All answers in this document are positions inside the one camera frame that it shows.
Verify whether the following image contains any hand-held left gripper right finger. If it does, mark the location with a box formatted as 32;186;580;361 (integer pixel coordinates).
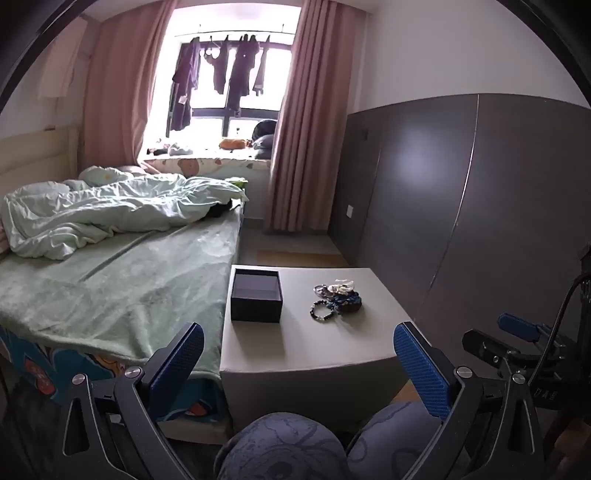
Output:
393;322;548;480

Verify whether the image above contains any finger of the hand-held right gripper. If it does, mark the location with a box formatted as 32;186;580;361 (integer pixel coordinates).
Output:
498;313;578;352
462;329;546;371

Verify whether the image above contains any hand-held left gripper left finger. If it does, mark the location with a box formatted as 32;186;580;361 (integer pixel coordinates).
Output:
53;322;205;480

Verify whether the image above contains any black jewelry box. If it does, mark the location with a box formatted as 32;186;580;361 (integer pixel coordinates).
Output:
230;268;283;323

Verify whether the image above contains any grey stone bead bracelet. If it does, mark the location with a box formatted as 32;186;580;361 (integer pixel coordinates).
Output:
310;300;336;323

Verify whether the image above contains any person's right leg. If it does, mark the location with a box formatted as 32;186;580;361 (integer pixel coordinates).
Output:
346;399;468;480

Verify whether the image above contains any person's leg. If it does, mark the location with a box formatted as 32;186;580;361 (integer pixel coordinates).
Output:
346;399;468;480
215;412;352;480

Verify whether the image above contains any bed with green sheet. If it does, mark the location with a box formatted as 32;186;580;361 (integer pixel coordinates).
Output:
0;210;245;430

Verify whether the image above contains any small grey table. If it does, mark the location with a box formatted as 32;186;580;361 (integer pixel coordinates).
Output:
219;265;432;432

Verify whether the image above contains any person's left leg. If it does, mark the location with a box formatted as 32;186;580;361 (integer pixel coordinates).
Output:
215;412;352;480

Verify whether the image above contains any cartoon printed bed skirt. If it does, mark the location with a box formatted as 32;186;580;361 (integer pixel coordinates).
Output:
0;323;227;423

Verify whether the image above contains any flat cardboard sheet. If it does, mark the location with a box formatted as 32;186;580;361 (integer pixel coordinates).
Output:
252;249;350;269

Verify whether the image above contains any light green duvet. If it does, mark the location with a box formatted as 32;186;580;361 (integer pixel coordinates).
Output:
0;173;250;261

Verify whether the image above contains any printed window seat cushion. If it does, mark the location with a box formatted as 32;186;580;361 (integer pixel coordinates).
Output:
141;157;273;179

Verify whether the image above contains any light printed pillow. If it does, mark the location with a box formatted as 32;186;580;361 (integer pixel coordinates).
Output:
78;165;134;188

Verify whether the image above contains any dark blue pillow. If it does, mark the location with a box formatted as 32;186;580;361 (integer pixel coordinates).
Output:
250;119;279;160

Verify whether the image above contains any beige headboard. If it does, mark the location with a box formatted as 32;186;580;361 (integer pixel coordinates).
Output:
0;126;80;204

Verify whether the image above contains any pink curtain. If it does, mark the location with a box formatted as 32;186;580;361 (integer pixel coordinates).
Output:
263;0;384;234
81;0;178;169

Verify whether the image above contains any purple hanging shirt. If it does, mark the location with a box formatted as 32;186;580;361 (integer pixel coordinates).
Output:
168;38;202;132

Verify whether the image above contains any large dark hanging garment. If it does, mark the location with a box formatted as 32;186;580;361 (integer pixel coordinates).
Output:
225;34;262;117

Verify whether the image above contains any grey hanging garment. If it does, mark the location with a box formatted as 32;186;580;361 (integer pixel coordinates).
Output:
252;39;271;96

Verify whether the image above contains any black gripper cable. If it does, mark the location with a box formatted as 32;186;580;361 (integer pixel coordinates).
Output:
526;276;584;385

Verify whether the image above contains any clothes rail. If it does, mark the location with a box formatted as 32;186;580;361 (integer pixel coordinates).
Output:
173;29;297;48

